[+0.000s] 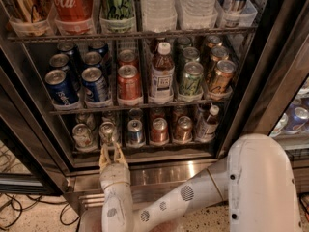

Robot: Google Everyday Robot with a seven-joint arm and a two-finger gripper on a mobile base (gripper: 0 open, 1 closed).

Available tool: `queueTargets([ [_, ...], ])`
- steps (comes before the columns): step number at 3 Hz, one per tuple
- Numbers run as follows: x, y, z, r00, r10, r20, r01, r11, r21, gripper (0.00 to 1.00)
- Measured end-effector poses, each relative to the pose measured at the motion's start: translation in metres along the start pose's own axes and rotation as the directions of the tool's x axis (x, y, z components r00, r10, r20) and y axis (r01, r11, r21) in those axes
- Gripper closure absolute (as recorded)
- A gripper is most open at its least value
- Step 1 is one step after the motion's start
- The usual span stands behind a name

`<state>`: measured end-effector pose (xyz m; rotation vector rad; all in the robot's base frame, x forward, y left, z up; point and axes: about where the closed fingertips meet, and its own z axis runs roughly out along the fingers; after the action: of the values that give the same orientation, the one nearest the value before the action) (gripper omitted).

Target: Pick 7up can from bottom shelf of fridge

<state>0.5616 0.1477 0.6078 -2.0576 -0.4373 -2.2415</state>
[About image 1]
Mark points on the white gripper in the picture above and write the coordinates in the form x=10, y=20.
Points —
x=115, y=175

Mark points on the green white 7up can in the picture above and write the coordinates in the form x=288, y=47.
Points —
x=108, y=134

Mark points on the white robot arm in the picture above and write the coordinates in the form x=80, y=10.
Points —
x=255, y=179

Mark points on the blue silver can bottom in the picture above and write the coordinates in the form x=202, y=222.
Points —
x=135, y=132

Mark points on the silver can bottom left rear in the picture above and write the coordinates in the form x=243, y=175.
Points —
x=87, y=119

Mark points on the red can bottom front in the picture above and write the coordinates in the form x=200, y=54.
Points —
x=159, y=130

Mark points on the dark can bottom rear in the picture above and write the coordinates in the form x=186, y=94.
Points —
x=135, y=114

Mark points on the red can bottom rear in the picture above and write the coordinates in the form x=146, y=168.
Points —
x=157, y=112

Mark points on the orange can bottom front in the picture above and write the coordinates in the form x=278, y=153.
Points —
x=183, y=129

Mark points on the blue pepsi can front right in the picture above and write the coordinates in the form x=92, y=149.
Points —
x=95, y=85

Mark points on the blue pepsi can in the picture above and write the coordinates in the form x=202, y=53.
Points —
x=62, y=62
x=93, y=59
x=95, y=85
x=71, y=49
x=102, y=48
x=60, y=88

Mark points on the red soda can front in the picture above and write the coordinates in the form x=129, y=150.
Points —
x=128, y=80

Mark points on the red soda can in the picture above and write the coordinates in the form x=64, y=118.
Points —
x=128, y=80
x=128, y=57

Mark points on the orange can bottom rear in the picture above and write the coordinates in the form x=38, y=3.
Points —
x=179, y=111

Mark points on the blue pepsi can front left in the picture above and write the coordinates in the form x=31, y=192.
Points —
x=60, y=88

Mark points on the tea bottle bottom shelf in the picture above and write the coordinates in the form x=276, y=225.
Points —
x=207, y=125

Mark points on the blue pepsi can middle right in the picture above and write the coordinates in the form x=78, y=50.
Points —
x=93, y=59

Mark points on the red soda can rear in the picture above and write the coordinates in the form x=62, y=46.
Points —
x=128, y=57

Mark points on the green lacroix can front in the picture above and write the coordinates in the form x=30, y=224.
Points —
x=191, y=79

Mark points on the blue pepsi can middle left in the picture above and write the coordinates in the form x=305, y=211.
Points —
x=62, y=62

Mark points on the blue pepsi can rear right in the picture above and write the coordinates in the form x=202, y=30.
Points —
x=102, y=48

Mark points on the blue pepsi can rear left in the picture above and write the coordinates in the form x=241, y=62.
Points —
x=71, y=49

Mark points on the green lacroix can middle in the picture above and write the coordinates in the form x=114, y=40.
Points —
x=190, y=54

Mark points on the orange lacroix can front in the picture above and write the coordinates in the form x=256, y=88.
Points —
x=221, y=76

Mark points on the orange lacroix can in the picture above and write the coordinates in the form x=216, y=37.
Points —
x=211, y=41
x=221, y=76
x=218, y=53

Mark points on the green lacroix can rear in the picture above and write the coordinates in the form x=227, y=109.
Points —
x=181, y=42

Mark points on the orange lacroix can middle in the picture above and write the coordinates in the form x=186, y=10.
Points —
x=218, y=53

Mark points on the orange lacroix can rear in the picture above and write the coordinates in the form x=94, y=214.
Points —
x=211, y=41

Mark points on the green lacroix can top shelf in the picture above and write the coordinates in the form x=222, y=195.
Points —
x=117, y=9

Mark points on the red coca cola can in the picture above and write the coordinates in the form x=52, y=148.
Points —
x=73, y=10

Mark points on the fridge glass door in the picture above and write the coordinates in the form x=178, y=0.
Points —
x=274, y=67

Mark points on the gold can top shelf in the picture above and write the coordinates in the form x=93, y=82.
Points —
x=30, y=11

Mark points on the blue can behind glass door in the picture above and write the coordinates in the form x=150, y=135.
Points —
x=298, y=116

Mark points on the clear plastic bin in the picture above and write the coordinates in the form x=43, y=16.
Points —
x=91, y=219

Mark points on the brown tea bottle white cap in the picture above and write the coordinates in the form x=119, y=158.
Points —
x=162, y=71

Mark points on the clear water bottle left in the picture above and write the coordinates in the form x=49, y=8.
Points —
x=158, y=15

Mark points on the clear water bottle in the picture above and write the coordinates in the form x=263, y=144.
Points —
x=196, y=14
x=158, y=15

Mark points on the clear water bottle right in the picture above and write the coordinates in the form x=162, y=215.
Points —
x=196, y=14

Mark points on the middle wire shelf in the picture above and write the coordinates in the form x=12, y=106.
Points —
x=142, y=106

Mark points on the wire shelf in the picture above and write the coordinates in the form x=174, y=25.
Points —
x=13, y=37
x=142, y=106

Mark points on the top wire shelf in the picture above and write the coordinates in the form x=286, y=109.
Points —
x=13, y=37

